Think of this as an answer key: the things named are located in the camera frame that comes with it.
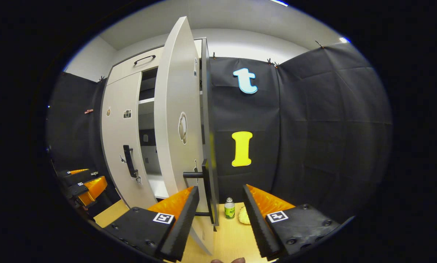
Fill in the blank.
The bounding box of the cabinet door with headphones sticker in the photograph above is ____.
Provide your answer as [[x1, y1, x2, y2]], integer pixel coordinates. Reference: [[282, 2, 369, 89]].
[[154, 16, 216, 256]]

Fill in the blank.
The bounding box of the yellow knitted item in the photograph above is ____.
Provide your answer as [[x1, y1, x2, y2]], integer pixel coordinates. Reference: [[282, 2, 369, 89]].
[[238, 206, 251, 225]]

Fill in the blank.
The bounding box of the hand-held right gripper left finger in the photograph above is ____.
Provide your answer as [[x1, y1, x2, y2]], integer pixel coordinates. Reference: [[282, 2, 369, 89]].
[[103, 186, 200, 262]]

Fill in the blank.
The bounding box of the black door handle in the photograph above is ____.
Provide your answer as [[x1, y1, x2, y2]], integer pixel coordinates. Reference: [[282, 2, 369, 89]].
[[123, 145, 139, 179], [183, 158, 219, 231]]

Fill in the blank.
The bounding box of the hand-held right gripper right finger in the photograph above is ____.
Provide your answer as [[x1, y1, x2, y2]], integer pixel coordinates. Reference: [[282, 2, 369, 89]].
[[242, 184, 341, 260]]

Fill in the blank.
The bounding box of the cabinet door with camera sticker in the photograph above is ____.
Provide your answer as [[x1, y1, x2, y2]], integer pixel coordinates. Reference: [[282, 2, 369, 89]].
[[101, 71, 157, 209]]

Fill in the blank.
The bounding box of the black drawer handle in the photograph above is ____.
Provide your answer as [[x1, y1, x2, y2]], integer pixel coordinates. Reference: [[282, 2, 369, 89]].
[[133, 55, 156, 65]]

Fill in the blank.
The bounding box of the beige cabinet drawer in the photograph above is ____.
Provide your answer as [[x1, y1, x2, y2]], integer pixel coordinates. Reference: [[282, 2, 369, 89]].
[[107, 38, 203, 86]]

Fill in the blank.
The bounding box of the black backdrop cloth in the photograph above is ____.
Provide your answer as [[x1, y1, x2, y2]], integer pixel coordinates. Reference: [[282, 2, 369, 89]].
[[46, 42, 392, 223]]

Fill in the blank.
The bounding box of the beige double-door shoe cabinet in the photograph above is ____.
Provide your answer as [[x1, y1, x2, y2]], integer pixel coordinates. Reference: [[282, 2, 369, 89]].
[[99, 37, 219, 227]]

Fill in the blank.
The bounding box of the small green bottle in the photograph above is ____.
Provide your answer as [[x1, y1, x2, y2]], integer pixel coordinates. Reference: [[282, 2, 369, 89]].
[[225, 198, 236, 220]]

